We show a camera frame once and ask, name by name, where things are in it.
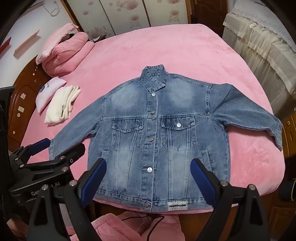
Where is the wooden bedside cabinet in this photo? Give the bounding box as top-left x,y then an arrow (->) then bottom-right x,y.
280,111 -> 296,160

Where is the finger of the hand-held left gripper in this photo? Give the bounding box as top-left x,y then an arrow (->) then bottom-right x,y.
20,142 -> 86,184
9,138 -> 51,167

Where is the person's pink fleece clothing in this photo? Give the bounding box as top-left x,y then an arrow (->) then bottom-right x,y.
67,210 -> 185,241

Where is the blue denim jacket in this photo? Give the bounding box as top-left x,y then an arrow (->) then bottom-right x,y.
50,65 -> 284,212

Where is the white folded cloth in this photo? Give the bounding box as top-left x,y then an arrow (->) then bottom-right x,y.
35,77 -> 67,113

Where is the floral panel wardrobe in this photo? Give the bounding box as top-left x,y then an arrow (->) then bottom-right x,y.
66,0 -> 195,41

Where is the pink fleece bed blanket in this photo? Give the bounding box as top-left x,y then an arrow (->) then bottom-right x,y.
17,23 -> 286,211

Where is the black cable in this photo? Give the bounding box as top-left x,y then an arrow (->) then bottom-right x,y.
120,214 -> 165,241

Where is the pink pillow with lace trim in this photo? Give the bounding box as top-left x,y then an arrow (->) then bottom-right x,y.
35,23 -> 79,65

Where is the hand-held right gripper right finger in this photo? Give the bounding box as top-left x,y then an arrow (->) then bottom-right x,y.
190,158 -> 271,241

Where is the folded pink quilt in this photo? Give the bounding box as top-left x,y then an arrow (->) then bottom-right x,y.
42,32 -> 96,77

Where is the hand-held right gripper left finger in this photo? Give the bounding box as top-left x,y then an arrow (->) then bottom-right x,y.
26,158 -> 107,241

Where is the cream lace curtain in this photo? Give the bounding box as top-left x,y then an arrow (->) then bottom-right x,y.
222,0 -> 296,116

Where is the wooden headboard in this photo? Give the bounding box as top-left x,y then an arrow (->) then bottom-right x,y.
10,61 -> 50,149

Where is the pale wooden wall shelf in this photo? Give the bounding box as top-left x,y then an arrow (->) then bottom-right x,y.
13,31 -> 39,57

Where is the folded cream cloth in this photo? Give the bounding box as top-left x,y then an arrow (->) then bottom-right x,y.
44,85 -> 82,126

